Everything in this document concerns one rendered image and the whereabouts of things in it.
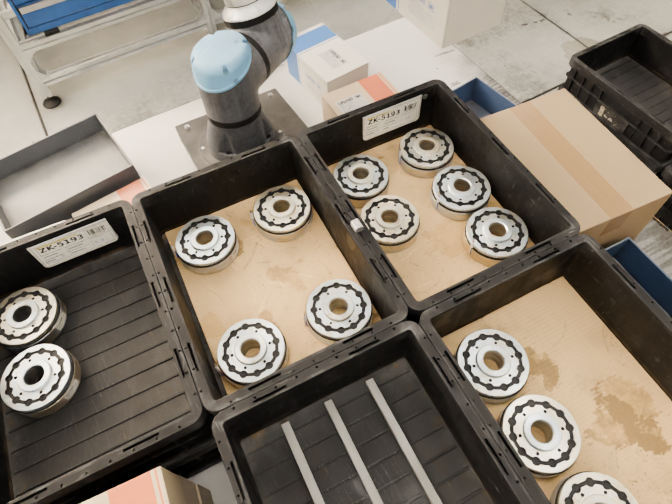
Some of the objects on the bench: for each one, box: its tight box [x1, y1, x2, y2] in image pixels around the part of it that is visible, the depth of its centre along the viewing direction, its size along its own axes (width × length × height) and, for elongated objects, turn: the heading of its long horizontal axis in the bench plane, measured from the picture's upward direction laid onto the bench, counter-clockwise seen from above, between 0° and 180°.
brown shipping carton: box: [480, 88, 672, 249], centre depth 99 cm, size 30×22×16 cm
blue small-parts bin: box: [605, 237, 672, 319], centre depth 89 cm, size 20×15×7 cm
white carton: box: [285, 23, 368, 105], centre depth 126 cm, size 20×12×9 cm, turn 36°
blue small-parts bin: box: [453, 76, 517, 119], centre depth 115 cm, size 20×15×7 cm
